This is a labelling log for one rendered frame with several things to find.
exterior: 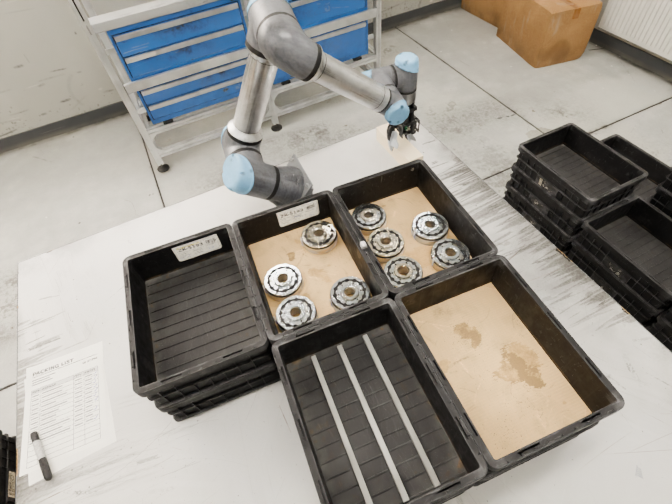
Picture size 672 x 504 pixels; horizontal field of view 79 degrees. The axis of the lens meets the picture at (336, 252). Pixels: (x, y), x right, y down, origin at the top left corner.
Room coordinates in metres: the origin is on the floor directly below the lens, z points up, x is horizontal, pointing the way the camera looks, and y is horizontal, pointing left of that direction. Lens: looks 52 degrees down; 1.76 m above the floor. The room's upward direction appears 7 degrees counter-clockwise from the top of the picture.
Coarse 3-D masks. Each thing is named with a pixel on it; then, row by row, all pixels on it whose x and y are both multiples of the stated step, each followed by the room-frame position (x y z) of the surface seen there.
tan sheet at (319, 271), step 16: (272, 240) 0.79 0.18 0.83; (288, 240) 0.79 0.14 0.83; (256, 256) 0.74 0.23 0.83; (272, 256) 0.73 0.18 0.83; (288, 256) 0.73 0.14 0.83; (304, 256) 0.72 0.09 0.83; (320, 256) 0.71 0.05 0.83; (336, 256) 0.70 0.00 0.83; (304, 272) 0.66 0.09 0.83; (320, 272) 0.66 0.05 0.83; (336, 272) 0.65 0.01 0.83; (352, 272) 0.64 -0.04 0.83; (304, 288) 0.61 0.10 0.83; (320, 288) 0.60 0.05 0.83; (272, 304) 0.57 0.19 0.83; (320, 304) 0.55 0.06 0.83
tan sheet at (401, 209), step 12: (408, 192) 0.92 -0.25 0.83; (420, 192) 0.91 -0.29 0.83; (384, 204) 0.88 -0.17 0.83; (396, 204) 0.87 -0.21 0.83; (408, 204) 0.87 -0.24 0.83; (420, 204) 0.86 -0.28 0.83; (396, 216) 0.82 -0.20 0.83; (408, 216) 0.82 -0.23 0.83; (396, 228) 0.78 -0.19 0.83; (408, 228) 0.77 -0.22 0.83; (408, 240) 0.73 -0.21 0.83; (408, 252) 0.68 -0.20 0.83; (420, 252) 0.68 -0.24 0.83; (384, 264) 0.65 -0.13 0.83; (420, 264) 0.64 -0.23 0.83
